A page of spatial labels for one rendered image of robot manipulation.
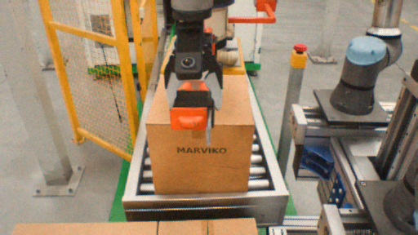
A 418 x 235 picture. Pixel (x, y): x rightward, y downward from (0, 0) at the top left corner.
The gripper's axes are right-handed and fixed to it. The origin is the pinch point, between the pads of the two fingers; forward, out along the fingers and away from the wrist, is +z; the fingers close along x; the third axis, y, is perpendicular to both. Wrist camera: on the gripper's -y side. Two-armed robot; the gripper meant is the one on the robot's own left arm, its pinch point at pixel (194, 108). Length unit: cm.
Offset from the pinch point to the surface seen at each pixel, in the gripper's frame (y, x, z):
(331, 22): 331, -135, 81
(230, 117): 44, -9, 31
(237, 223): 27, -12, 72
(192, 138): 39, 5, 38
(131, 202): 31, 31, 66
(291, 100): 95, -42, 53
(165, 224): 25, 17, 71
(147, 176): 53, 30, 72
